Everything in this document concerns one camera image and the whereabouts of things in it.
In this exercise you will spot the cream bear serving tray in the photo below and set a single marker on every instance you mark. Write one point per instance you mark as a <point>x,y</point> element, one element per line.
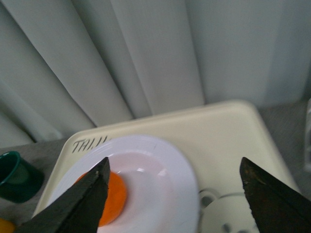
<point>213,139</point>

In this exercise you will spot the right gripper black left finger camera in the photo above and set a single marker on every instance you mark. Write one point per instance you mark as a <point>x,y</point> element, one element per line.
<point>79,209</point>

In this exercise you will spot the dark green enamel mug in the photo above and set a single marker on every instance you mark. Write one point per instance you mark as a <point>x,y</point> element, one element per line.
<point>19,180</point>

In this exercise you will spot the yellow enamel mug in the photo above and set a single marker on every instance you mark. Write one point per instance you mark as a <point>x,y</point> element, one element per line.
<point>6,226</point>

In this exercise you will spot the orange mandarin fruit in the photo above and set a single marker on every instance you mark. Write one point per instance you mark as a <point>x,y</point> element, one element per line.
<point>116,199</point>

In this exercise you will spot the grey-white curtain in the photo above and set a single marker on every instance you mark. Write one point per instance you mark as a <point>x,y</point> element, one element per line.
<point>71,65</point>

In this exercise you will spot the white round plate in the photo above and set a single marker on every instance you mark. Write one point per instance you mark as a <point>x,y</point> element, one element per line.
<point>162,190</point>

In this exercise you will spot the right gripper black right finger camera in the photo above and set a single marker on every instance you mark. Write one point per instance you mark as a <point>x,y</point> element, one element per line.
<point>276,207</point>

